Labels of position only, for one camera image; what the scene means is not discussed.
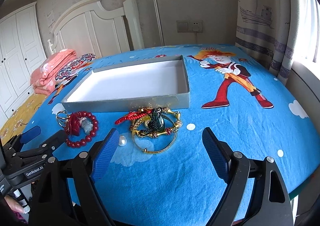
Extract thin gold bangle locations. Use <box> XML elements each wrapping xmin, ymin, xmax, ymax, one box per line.
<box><xmin>132</xmin><ymin>131</ymin><xmax>178</xmax><ymax>154</ymax></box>

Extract pale jade pendant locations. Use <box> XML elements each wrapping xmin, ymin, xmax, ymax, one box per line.
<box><xmin>81</xmin><ymin>118</ymin><xmax>93</xmax><ymax>134</ymax></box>

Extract person's left hand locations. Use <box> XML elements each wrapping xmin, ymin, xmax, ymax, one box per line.
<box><xmin>4</xmin><ymin>195</ymin><xmax>24</xmax><ymax>214</ymax></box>

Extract patterned floral pillow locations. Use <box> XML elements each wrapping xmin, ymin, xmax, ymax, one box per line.
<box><xmin>55</xmin><ymin>53</ymin><xmax>96</xmax><ymax>82</ymax></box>

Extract red flower ornament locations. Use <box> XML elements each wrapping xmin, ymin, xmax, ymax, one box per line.
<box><xmin>65</xmin><ymin>113</ymin><xmax>81</xmax><ymax>136</ymax></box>

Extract grey shallow cardboard box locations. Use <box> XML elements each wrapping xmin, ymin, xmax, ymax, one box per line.
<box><xmin>61</xmin><ymin>55</ymin><xmax>190</xmax><ymax>113</ymax></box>

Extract white pearl earring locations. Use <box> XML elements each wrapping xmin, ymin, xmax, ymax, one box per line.
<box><xmin>118</xmin><ymin>135</ymin><xmax>127</xmax><ymax>147</ymax></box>

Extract blue cartoon bed sheet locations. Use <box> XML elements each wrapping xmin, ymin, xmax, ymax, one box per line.
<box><xmin>23</xmin><ymin>45</ymin><xmax>319</xmax><ymax>225</ymax></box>

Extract red braided cord bracelet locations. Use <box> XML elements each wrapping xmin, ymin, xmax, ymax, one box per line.
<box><xmin>114</xmin><ymin>109</ymin><xmax>153</xmax><ymax>126</ymax></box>

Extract folded pink blanket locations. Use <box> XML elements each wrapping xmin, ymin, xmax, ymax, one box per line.
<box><xmin>30</xmin><ymin>49</ymin><xmax>76</xmax><ymax>96</ymax></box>

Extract white wardrobe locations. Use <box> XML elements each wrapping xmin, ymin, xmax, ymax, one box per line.
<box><xmin>0</xmin><ymin>2</ymin><xmax>46</xmax><ymax>126</ymax></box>

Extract dark green tassel pendant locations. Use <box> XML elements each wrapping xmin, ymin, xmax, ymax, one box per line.
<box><xmin>148</xmin><ymin>107</ymin><xmax>165</xmax><ymax>133</ymax></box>

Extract silver and gold rings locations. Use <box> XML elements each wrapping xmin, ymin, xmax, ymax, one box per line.
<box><xmin>55</xmin><ymin>110</ymin><xmax>70</xmax><ymax>127</ymax></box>

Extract ship print curtain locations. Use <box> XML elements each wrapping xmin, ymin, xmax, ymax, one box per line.
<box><xmin>235</xmin><ymin>0</ymin><xmax>299</xmax><ymax>84</ymax></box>

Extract dark red bead bracelet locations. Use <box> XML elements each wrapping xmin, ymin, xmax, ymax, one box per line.
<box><xmin>64</xmin><ymin>111</ymin><xmax>99</xmax><ymax>148</ymax></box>

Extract metal pole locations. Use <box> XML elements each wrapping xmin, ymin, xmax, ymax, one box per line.
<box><xmin>153</xmin><ymin>0</ymin><xmax>164</xmax><ymax>46</ymax></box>

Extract gold bamboo link bracelet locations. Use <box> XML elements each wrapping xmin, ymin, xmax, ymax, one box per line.
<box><xmin>130</xmin><ymin>107</ymin><xmax>183</xmax><ymax>139</ymax></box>

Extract white wooden headboard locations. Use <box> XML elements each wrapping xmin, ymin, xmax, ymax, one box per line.
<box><xmin>47</xmin><ymin>0</ymin><xmax>145</xmax><ymax>58</ymax></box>

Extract wall switch and socket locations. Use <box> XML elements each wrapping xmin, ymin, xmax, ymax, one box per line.
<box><xmin>176</xmin><ymin>20</ymin><xmax>203</xmax><ymax>33</ymax></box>

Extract yellow floral bed sheet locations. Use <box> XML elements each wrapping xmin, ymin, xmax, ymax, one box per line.
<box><xmin>1</xmin><ymin>94</ymin><xmax>47</xmax><ymax>145</ymax></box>

